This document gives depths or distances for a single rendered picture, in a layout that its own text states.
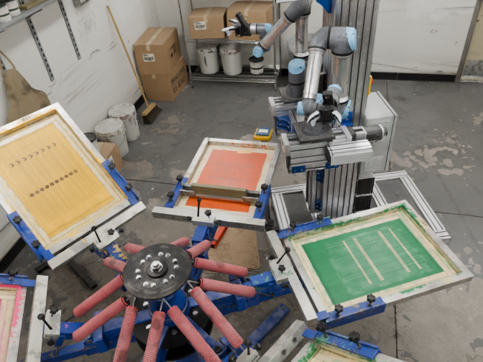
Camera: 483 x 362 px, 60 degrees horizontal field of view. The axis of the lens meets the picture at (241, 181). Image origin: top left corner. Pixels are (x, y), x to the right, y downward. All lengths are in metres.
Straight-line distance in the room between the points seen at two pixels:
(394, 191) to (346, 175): 0.84
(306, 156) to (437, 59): 3.67
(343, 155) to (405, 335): 1.35
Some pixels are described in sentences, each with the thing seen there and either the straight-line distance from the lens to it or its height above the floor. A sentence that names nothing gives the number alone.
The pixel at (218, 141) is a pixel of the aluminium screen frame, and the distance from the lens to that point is 3.08.
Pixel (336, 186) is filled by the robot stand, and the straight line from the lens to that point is 3.19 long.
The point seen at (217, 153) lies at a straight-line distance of 3.02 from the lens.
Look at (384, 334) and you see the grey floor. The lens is 3.20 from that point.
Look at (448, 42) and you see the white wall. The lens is 6.02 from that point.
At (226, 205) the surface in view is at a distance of 2.58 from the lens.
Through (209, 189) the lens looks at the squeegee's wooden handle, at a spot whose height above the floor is 1.04.
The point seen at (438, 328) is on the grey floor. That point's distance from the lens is 3.33.
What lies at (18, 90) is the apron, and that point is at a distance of 4.01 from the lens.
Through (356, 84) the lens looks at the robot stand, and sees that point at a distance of 2.76.
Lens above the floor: 2.71
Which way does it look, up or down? 40 degrees down
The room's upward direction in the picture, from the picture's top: 6 degrees counter-clockwise
